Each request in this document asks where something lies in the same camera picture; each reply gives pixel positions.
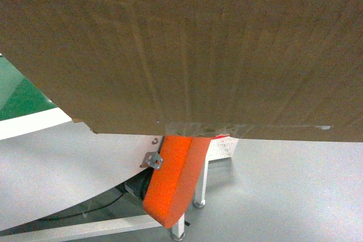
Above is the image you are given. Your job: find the large cardboard box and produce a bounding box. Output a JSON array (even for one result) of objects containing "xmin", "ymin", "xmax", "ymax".
[{"xmin": 1, "ymin": 0, "xmax": 362, "ymax": 142}]

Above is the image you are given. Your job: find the green round conveyor table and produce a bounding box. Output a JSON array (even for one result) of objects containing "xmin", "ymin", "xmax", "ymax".
[{"xmin": 1, "ymin": 58, "xmax": 162, "ymax": 231}]

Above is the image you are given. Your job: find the orange padded bumper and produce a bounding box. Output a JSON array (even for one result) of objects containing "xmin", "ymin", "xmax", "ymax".
[{"xmin": 143, "ymin": 135, "xmax": 211, "ymax": 228}]

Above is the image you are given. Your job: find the metal angle bracket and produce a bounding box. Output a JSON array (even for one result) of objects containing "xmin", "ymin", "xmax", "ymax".
[{"xmin": 140, "ymin": 152, "xmax": 163, "ymax": 170}]

